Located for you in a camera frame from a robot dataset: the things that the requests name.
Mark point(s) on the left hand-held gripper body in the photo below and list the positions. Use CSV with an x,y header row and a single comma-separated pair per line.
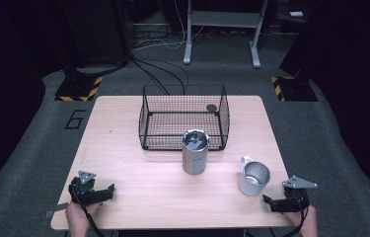
x,y
82,190

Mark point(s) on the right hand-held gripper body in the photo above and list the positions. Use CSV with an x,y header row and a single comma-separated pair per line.
x,y
297,195

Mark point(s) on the silver steel tumbler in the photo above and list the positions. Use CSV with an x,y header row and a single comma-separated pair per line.
x,y
194,154

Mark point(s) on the person's right hand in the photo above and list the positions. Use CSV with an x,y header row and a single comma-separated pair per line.
x,y
306,222

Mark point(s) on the person's left hand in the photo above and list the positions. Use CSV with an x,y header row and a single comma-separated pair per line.
x,y
79,219

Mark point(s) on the grey tape strip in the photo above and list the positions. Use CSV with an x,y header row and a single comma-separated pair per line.
x,y
56,208

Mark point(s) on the black base with striped edge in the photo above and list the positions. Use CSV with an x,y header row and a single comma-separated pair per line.
x,y
79,89
294,89

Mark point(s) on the round dark basket tag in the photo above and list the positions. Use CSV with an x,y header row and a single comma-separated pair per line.
x,y
211,107

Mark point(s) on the black curtain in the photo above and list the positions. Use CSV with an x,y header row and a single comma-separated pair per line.
x,y
1,82
356,82

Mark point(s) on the black cabinet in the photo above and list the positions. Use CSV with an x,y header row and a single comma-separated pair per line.
x,y
97,33

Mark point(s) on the small white device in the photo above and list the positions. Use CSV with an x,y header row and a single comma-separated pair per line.
x,y
296,14

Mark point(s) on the white metal desk frame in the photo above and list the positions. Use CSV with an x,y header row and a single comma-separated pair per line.
x,y
225,19

